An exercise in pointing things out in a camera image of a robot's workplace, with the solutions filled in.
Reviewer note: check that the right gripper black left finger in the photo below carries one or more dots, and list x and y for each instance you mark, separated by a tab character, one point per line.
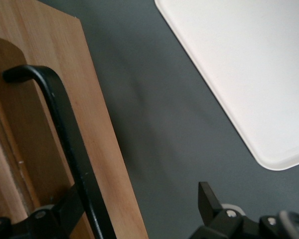
47	221

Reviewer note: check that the cream plastic tray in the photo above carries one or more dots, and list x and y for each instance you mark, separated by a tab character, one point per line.
251	74

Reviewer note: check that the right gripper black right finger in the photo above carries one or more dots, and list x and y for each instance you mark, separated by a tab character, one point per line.
214	224

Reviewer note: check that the wooden drawer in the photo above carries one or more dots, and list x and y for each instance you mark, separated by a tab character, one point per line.
89	124

